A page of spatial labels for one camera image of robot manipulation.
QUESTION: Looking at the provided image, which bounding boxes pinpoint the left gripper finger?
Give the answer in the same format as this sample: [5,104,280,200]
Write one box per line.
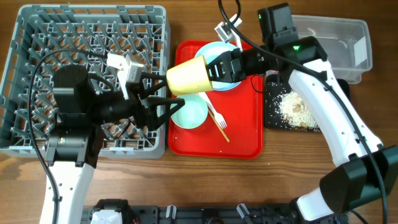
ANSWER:
[139,72,167,98]
[146,97,185,131]

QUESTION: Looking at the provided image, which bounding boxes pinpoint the rice and peanut shells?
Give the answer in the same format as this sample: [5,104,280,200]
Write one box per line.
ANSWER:
[267,82,321,131]

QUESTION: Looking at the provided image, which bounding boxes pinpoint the yellow cup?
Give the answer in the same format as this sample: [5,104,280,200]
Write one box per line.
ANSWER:
[166,55,213,96]

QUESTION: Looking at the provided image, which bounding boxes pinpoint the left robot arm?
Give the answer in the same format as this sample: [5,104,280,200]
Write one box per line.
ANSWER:
[40,65,185,223]

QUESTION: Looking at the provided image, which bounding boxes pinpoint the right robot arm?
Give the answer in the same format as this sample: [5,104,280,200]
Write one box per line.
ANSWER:
[206,3,397,223]

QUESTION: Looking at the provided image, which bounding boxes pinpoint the light blue plate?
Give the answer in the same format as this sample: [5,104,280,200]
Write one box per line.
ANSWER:
[195,42,241,91]

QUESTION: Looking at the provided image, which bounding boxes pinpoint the grey dishwasher rack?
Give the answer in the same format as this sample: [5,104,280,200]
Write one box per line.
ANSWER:
[1,5,170,157]

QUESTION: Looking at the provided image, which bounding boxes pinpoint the white plastic fork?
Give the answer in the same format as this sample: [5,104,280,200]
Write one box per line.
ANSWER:
[198,92,227,129]

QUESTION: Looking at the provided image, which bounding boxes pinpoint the clear plastic bin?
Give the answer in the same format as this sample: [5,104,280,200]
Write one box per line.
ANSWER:
[292,15,373,84]

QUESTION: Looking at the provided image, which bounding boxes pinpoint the wooden chopstick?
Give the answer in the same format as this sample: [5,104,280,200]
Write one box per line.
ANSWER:
[208,108,230,142]

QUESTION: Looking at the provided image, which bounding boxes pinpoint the red plastic tray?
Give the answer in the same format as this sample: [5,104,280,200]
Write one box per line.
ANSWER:
[167,39,265,160]

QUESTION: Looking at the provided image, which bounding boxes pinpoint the black tray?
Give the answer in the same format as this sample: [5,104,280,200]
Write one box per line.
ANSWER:
[264,73,351,133]

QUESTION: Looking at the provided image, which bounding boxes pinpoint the green bowl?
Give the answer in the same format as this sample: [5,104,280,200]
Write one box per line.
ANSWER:
[171,94,208,129]

